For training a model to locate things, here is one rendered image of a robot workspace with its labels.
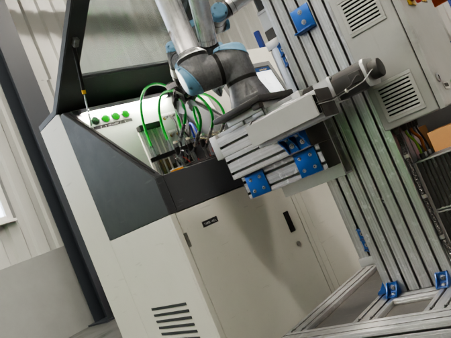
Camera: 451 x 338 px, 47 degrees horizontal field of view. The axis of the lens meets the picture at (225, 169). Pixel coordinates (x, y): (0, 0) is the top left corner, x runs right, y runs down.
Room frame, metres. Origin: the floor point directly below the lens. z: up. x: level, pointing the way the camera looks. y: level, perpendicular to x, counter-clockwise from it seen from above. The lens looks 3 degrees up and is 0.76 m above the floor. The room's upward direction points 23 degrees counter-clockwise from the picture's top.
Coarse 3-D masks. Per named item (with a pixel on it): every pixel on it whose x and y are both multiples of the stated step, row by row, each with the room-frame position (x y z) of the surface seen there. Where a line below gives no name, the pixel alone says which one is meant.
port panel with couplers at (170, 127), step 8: (160, 112) 2.82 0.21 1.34; (168, 112) 2.85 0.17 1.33; (168, 120) 2.83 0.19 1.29; (176, 120) 2.87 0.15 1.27; (168, 128) 2.82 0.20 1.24; (176, 128) 2.85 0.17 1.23; (168, 136) 2.81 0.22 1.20; (176, 136) 2.84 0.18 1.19; (184, 144) 2.86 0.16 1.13; (184, 152) 2.84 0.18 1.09
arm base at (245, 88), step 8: (232, 80) 1.80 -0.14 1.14; (240, 80) 1.79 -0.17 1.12; (248, 80) 1.79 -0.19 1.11; (256, 80) 1.80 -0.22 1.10; (232, 88) 1.81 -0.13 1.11; (240, 88) 1.79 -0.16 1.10; (248, 88) 1.79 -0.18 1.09; (256, 88) 1.78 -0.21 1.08; (264, 88) 1.81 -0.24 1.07; (232, 96) 1.81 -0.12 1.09; (240, 96) 1.78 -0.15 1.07; (248, 96) 1.77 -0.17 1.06; (232, 104) 1.82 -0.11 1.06; (240, 104) 1.79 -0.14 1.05
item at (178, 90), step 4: (176, 80) 2.20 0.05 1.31; (180, 84) 2.23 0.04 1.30; (176, 88) 2.26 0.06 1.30; (180, 88) 2.25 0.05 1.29; (176, 92) 2.25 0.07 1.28; (180, 92) 2.23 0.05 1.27; (184, 92) 2.23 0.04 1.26; (176, 96) 2.27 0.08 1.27; (180, 96) 2.27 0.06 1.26; (184, 96) 2.22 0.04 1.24; (188, 96) 2.25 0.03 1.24; (192, 96) 2.26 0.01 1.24; (196, 96) 2.28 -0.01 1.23; (184, 100) 2.26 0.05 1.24; (188, 100) 2.27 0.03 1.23
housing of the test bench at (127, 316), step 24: (48, 120) 2.60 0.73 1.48; (48, 144) 2.68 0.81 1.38; (72, 168) 2.56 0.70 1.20; (72, 192) 2.64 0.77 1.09; (96, 216) 2.52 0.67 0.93; (96, 240) 2.60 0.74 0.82; (96, 264) 2.68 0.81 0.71; (120, 288) 2.56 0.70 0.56; (120, 312) 2.64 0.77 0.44; (144, 336) 2.52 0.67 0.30
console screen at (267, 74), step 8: (256, 64) 3.07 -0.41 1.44; (264, 64) 3.11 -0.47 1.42; (256, 72) 3.03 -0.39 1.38; (264, 72) 3.07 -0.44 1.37; (272, 72) 3.11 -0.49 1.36; (264, 80) 3.04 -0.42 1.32; (272, 80) 3.07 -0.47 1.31; (280, 80) 3.11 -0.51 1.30; (224, 88) 2.83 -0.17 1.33; (272, 88) 3.04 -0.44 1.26; (280, 88) 3.08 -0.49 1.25
